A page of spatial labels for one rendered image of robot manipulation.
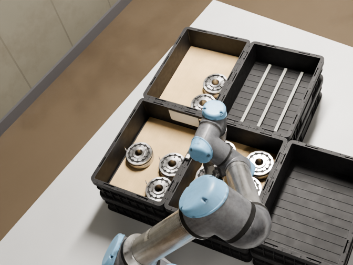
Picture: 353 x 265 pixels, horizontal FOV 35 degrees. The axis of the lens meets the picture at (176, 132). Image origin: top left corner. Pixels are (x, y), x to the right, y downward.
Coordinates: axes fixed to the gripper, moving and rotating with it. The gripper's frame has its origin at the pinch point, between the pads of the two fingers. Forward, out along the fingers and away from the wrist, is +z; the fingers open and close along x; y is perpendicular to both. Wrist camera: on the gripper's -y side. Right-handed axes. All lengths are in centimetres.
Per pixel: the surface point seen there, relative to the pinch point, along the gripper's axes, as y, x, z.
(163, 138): 25.5, 12.6, 3.5
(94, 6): 195, 12, 68
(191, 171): 3.6, 8.5, -2.2
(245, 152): 6.0, -13.1, 0.5
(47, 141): 117, 65, 93
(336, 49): 46, -73, 6
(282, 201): -17.7, -16.7, 0.2
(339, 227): -34.3, -29.1, -1.2
